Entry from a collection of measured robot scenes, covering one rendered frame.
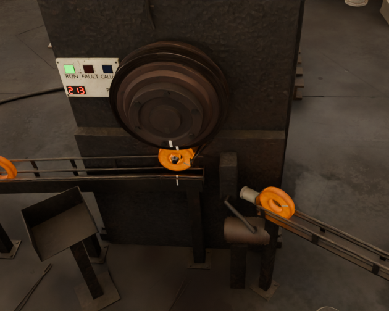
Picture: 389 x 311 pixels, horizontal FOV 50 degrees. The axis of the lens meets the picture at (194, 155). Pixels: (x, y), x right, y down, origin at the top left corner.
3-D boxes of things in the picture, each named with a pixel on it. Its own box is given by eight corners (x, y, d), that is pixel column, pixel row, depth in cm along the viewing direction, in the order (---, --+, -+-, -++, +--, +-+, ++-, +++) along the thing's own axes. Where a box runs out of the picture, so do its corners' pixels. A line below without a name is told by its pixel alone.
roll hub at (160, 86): (198, 79, 149) (207, 138, 169) (123, 84, 154) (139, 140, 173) (197, 88, 145) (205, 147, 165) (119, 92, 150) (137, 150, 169)
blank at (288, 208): (273, 215, 187) (269, 219, 186) (258, 186, 183) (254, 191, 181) (301, 216, 175) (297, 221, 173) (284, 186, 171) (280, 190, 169)
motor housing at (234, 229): (225, 269, 236) (225, 209, 199) (265, 271, 234) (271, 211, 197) (224, 290, 227) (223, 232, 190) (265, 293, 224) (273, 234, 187)
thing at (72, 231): (64, 292, 231) (19, 209, 182) (108, 269, 240) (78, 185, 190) (75, 323, 218) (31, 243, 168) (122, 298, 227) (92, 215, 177)
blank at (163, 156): (153, 156, 191) (152, 161, 189) (169, 135, 181) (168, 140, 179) (183, 170, 196) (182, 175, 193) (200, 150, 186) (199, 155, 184)
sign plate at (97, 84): (68, 94, 184) (56, 57, 171) (126, 94, 181) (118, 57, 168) (66, 97, 182) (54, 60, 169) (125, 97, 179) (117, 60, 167)
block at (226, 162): (220, 184, 207) (220, 149, 191) (237, 185, 206) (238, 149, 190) (220, 201, 200) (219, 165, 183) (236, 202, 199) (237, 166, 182)
